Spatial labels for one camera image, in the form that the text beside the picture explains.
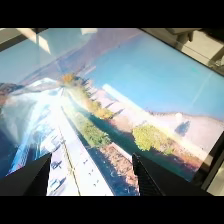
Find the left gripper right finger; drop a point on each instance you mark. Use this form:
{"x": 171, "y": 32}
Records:
{"x": 156, "y": 180}

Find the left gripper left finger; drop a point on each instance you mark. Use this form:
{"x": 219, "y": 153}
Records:
{"x": 31, "y": 180}

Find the silver frame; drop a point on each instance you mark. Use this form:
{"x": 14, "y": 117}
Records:
{"x": 203, "y": 43}

